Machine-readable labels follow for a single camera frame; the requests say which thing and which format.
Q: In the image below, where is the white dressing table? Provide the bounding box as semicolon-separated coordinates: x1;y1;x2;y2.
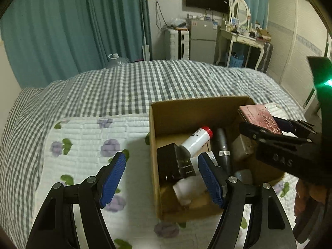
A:
215;27;265;70

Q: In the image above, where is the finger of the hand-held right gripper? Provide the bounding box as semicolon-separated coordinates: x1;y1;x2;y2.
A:
272;117;318;138
239;121;319;146

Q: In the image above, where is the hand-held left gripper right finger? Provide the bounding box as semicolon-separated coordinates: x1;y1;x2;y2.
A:
198;153;297;249

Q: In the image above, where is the white pole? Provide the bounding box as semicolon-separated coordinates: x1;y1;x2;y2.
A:
140;0;151;62

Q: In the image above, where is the black wall cable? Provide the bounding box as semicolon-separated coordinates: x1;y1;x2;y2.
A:
155;1;169;32

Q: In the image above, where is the grey small fridge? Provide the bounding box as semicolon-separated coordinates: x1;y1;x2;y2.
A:
189;19;218;63

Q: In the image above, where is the cream louvred wardrobe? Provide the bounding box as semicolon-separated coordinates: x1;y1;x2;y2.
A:
267;0;332;109

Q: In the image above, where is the white suitcase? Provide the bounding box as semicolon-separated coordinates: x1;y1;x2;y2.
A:
167;28;190;61

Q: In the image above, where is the white bottle with red cap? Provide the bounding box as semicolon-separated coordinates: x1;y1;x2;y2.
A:
180;126;214;158

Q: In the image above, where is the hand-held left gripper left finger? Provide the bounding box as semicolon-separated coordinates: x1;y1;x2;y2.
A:
26;151;127;249

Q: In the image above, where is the pink patterned box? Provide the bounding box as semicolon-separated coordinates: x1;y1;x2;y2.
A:
238;104;283;135

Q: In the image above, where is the white floral quilt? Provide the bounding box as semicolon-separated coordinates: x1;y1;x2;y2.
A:
34;101;309;249

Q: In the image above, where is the dark suitcase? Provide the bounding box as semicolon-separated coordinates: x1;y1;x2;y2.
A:
259;41;273;73

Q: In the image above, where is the white oval mirror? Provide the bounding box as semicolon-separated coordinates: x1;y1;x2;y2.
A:
229;0;251;28

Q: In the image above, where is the black glossy box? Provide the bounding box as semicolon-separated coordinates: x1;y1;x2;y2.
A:
156;143;196;181

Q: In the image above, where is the blue plastic basket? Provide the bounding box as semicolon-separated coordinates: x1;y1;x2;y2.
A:
226;52;245;68

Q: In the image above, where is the narrow teal curtain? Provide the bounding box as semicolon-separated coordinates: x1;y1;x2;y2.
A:
233;0;269;29

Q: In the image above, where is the cardboard box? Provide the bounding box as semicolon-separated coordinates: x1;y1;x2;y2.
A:
149;96;286;222

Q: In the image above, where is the clear plastic bag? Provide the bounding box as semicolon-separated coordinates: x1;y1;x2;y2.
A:
170;18;190;29

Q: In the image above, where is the black cylindrical tube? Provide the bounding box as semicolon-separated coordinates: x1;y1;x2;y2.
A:
213;128;232;175

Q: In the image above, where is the clear water jug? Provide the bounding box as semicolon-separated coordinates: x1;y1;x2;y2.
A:
106;53;131;69

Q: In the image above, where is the person's right hand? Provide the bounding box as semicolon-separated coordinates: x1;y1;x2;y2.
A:
294;180;325;217

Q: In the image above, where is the light blue earbuds case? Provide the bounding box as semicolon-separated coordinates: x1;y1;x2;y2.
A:
233;169;253;184

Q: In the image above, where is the grey checked bedsheet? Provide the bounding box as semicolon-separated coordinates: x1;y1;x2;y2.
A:
0;60;308;249

